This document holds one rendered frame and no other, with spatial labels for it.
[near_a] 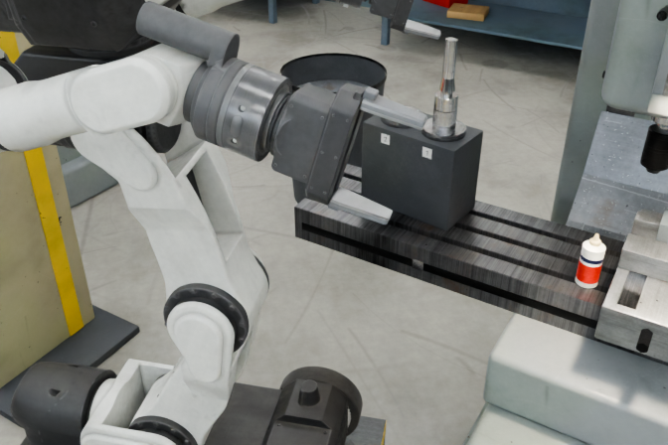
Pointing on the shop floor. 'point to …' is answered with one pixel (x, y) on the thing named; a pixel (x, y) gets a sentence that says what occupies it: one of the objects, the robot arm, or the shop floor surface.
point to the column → (591, 76)
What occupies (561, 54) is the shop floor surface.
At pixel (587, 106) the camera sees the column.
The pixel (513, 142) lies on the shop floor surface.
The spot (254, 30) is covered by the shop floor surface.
